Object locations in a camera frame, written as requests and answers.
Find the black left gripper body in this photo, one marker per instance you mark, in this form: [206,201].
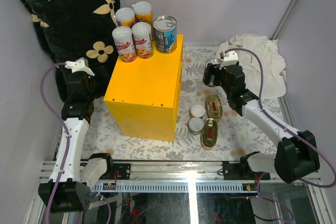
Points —
[99,88]

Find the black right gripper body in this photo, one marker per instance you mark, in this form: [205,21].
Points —
[223,78]

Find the dark round tin can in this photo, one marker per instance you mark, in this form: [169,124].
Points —
[215,61]

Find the blue round tin can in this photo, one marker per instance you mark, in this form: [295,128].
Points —
[165,34]

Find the red white lidded can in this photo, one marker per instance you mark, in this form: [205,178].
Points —
[123,40]

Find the black floral plush pillow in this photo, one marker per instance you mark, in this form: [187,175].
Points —
[71,29]

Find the orange blue lidded can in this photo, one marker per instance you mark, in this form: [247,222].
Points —
[125,17]

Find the orange lidded front can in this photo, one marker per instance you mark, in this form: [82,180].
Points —
[143,13]

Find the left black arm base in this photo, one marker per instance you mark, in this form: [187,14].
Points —
[119,171]

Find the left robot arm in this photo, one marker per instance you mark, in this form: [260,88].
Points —
[69,186]

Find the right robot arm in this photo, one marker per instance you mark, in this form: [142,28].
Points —
[295,157]

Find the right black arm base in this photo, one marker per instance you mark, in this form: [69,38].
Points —
[238,170]

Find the upper gold oval tin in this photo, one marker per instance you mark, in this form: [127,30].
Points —
[214,108]

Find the gold oval tin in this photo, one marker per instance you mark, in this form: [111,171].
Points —
[214,108]
[209,134]

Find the white crumpled cloth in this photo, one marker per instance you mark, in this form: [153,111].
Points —
[273,64]

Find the brown can white lid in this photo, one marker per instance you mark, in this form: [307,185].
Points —
[197,111]

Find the floral patterned table mat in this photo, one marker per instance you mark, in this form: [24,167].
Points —
[230,138]

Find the grey lidded small can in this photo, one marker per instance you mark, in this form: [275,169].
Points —
[195,125]

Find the lower gold oval tin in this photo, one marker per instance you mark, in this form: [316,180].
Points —
[209,134]

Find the yellow wooden shelf box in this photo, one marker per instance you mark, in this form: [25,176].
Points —
[143,96]

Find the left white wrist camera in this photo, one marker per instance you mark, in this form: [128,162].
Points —
[79,65]

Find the aluminium frame rail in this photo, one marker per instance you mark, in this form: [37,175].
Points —
[174,177]

